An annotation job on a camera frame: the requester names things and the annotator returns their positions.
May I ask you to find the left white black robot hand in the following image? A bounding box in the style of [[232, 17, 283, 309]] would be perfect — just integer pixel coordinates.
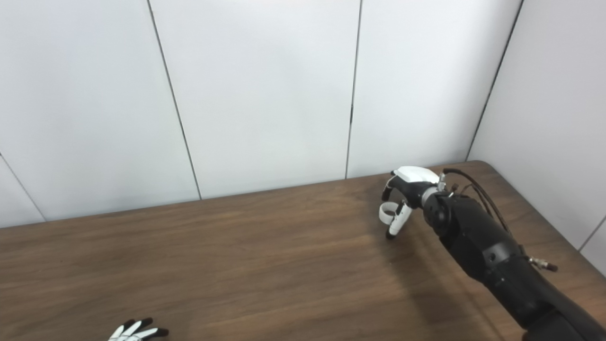
[[108, 318, 169, 341]]

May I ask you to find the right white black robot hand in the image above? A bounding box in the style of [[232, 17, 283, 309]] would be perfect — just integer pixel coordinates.
[[382, 166, 443, 240]]

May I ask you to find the white ribbed plastic ring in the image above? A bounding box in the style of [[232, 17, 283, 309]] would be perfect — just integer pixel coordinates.
[[378, 202, 401, 224]]

